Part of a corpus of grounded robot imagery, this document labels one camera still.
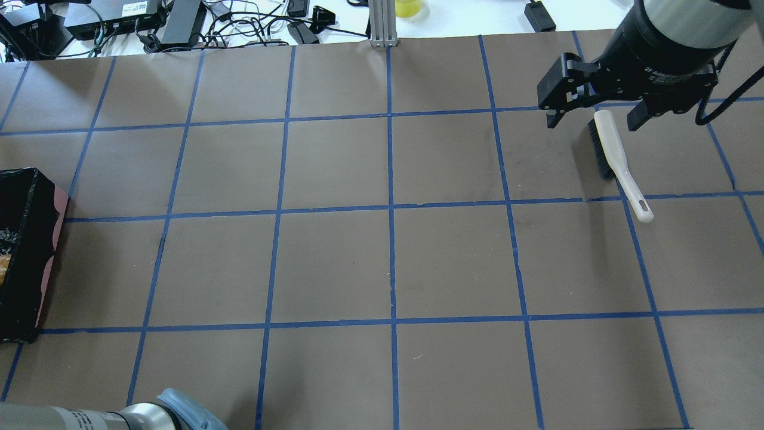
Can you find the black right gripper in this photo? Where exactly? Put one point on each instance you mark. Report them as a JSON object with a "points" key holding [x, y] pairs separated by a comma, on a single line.
{"points": [[653, 51]]}

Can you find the beige hand brush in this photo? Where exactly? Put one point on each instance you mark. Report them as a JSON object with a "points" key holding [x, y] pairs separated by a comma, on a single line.
{"points": [[612, 162]]}

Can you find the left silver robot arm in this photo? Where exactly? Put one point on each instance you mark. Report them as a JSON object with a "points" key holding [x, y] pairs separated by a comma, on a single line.
{"points": [[172, 410]]}

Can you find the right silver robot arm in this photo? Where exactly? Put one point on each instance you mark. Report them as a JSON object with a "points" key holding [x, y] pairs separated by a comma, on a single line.
{"points": [[702, 24]]}

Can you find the bin with black bag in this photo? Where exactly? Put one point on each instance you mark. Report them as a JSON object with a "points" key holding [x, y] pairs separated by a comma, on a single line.
{"points": [[32, 215]]}

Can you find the small black charger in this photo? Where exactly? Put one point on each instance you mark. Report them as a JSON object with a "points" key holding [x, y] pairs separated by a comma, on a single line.
{"points": [[538, 17]]}

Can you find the yellow tape roll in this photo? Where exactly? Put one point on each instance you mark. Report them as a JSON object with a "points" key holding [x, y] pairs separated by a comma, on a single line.
{"points": [[408, 8]]}

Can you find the black adapter on desk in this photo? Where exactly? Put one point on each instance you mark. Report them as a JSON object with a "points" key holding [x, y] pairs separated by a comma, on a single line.
{"points": [[183, 27]]}

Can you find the aluminium frame post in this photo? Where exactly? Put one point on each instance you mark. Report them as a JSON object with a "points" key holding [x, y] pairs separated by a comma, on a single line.
{"points": [[382, 21]]}

